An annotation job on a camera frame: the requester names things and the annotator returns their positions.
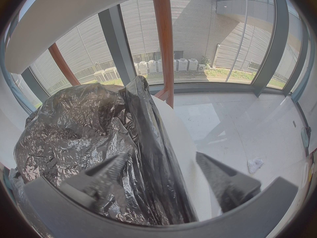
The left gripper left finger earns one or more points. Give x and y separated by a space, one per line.
99 180

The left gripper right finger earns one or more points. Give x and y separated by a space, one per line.
224 185

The black plastic bag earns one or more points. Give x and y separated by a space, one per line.
81 132

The white trash bin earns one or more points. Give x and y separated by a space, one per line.
184 145

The crumpled white paper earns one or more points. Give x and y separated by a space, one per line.
255 165

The window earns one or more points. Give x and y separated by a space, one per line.
279 46

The white wooden-legged chair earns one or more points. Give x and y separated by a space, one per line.
62 21

